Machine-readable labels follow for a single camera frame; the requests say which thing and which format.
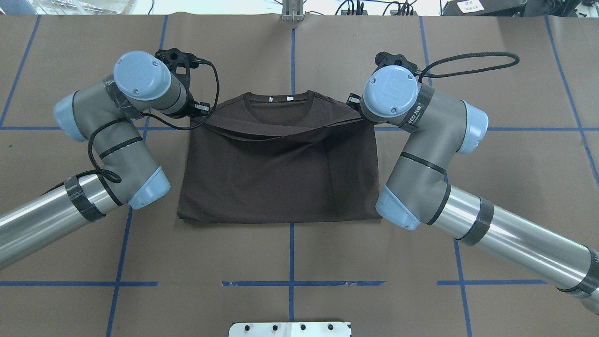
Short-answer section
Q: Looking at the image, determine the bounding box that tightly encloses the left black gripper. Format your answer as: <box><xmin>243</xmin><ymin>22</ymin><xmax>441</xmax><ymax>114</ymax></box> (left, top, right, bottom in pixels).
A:
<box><xmin>178</xmin><ymin>92</ymin><xmax>211</xmax><ymax>118</ymax></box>

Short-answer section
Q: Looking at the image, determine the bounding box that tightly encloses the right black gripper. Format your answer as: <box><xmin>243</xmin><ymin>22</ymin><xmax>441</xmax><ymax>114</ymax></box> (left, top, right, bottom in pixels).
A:
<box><xmin>346</xmin><ymin>93</ymin><xmax>362</xmax><ymax>113</ymax></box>

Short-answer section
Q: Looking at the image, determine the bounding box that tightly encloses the brown t-shirt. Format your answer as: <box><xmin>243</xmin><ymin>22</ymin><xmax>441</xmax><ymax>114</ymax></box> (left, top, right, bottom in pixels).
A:
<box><xmin>177</xmin><ymin>90</ymin><xmax>379</xmax><ymax>224</ymax></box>

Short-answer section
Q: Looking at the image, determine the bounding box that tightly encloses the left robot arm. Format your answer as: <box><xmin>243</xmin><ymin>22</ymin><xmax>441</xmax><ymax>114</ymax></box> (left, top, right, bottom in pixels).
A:
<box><xmin>0</xmin><ymin>48</ymin><xmax>216</xmax><ymax>269</ymax></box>

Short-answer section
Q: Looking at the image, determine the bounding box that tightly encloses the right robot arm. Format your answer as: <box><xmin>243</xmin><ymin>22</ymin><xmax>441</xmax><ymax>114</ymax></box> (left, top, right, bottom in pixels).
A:
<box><xmin>359</xmin><ymin>65</ymin><xmax>598</xmax><ymax>314</ymax></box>

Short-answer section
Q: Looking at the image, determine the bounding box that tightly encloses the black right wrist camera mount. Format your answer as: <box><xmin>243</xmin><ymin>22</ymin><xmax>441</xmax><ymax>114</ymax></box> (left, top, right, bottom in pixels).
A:
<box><xmin>374</xmin><ymin>51</ymin><xmax>418</xmax><ymax>75</ymax></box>

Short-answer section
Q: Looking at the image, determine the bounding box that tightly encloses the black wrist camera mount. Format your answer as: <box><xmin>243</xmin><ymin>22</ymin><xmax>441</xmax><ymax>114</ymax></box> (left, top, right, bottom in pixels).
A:
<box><xmin>374</xmin><ymin>51</ymin><xmax>418</xmax><ymax>75</ymax></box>
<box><xmin>154</xmin><ymin>48</ymin><xmax>206</xmax><ymax>90</ymax></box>

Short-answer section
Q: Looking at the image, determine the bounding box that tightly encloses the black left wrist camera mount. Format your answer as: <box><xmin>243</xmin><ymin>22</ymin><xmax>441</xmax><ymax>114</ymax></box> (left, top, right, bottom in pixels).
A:
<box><xmin>154</xmin><ymin>48</ymin><xmax>206</xmax><ymax>90</ymax></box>

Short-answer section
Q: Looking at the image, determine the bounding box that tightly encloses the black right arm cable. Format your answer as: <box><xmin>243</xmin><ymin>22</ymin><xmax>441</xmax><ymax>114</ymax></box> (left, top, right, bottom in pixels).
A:
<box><xmin>414</xmin><ymin>51</ymin><xmax>520</xmax><ymax>79</ymax></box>

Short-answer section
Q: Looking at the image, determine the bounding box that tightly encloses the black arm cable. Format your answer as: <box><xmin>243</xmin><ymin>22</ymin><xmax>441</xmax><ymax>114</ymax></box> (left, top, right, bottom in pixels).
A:
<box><xmin>87</xmin><ymin>59</ymin><xmax>220</xmax><ymax>184</ymax></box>
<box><xmin>414</xmin><ymin>51</ymin><xmax>520</xmax><ymax>79</ymax></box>

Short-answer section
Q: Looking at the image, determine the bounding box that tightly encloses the aluminium frame post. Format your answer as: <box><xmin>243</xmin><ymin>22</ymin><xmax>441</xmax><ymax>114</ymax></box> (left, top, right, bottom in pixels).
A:
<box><xmin>278</xmin><ymin>0</ymin><xmax>305</xmax><ymax>22</ymax></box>

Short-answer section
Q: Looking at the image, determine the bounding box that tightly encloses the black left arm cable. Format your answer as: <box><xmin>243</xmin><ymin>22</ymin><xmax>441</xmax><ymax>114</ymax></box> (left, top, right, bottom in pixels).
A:
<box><xmin>87</xmin><ymin>59</ymin><xmax>220</xmax><ymax>184</ymax></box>

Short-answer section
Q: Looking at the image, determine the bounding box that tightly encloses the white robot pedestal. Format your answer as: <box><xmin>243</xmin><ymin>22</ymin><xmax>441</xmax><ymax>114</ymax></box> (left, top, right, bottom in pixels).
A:
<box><xmin>228</xmin><ymin>321</ymin><xmax>352</xmax><ymax>337</ymax></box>

